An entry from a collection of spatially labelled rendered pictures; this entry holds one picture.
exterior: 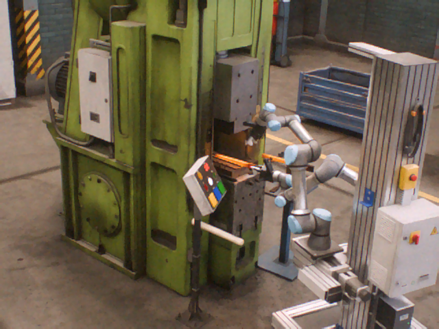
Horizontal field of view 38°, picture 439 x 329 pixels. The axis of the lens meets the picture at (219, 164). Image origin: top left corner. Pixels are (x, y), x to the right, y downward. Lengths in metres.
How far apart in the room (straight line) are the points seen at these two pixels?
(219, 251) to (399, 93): 2.07
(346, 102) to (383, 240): 4.85
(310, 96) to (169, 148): 4.33
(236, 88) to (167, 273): 1.55
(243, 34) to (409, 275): 2.00
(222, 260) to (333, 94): 4.07
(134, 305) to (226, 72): 1.83
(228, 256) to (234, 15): 1.77
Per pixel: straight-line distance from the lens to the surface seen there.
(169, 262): 4.85
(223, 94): 4.34
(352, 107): 8.29
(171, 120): 4.44
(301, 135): 3.97
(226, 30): 4.37
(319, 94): 8.53
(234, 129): 4.42
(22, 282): 5.18
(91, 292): 4.97
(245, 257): 5.04
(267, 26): 4.76
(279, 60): 11.89
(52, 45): 10.33
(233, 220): 4.63
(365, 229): 3.82
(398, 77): 3.44
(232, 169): 4.57
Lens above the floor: 2.75
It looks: 22 degrees down
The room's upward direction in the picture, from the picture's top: 2 degrees clockwise
